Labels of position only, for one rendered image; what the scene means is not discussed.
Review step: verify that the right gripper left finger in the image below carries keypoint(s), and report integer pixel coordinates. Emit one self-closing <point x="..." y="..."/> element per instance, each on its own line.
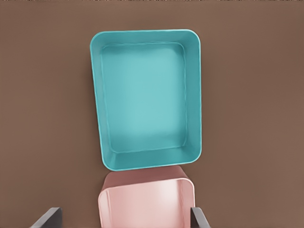
<point x="48" y="219"/>

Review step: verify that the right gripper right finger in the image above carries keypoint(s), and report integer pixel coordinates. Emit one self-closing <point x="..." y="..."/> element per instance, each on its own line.
<point x="199" y="218"/>

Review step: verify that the pink rectangular tray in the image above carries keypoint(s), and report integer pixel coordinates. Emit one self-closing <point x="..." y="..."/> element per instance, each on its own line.
<point x="145" y="204"/>

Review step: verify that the teal rectangular tray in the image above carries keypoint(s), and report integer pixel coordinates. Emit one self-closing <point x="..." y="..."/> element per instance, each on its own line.
<point x="145" y="99"/>

